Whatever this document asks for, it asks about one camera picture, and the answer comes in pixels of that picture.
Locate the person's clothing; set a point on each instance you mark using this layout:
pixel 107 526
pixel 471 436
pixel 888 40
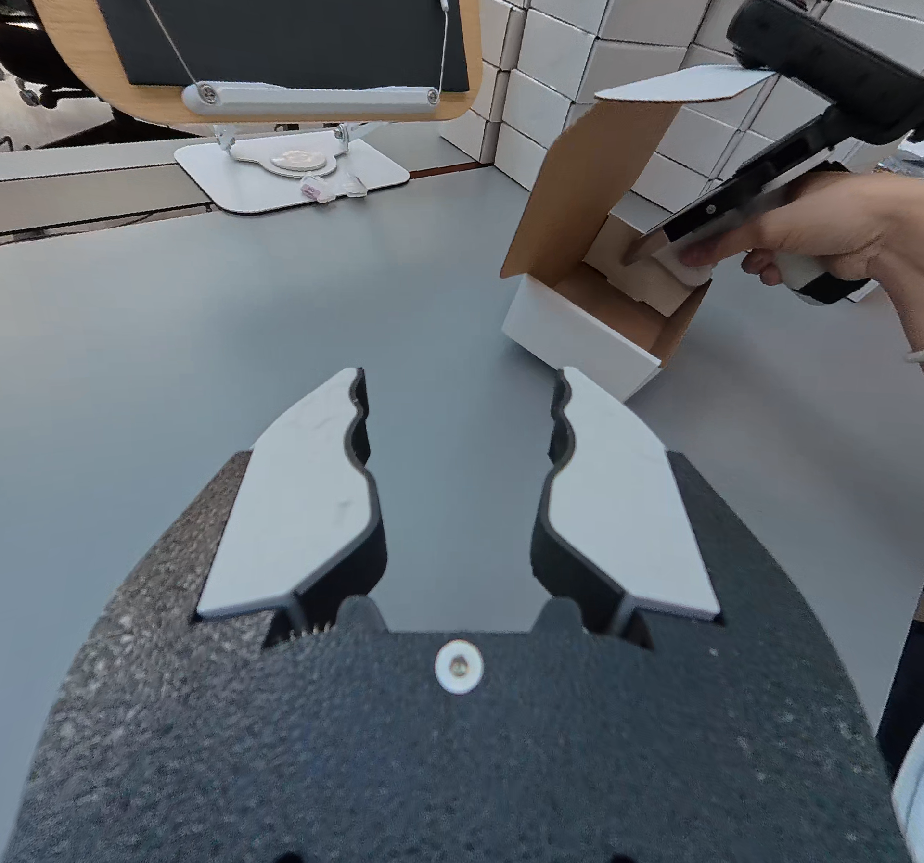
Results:
pixel 911 791

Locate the person's right hand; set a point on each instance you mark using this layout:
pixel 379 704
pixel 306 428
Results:
pixel 844 221

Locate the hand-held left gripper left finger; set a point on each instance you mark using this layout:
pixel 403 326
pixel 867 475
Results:
pixel 303 502

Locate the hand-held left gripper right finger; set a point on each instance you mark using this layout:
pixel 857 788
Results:
pixel 621 509

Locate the person's right forearm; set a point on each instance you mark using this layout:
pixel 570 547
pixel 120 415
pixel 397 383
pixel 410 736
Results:
pixel 911 307

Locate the stack of white boxes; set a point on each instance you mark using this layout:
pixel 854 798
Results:
pixel 650 11

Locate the white cardboard box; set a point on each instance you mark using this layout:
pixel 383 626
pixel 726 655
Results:
pixel 599 185

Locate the black office chair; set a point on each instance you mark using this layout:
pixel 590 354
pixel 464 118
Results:
pixel 36 47

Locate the clear plastic clip pink label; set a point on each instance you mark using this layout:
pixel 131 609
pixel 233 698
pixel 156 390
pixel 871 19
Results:
pixel 316 190

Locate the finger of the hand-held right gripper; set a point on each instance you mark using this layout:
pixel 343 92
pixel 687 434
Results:
pixel 653 250

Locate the wooden book stand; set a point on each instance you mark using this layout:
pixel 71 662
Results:
pixel 289 11

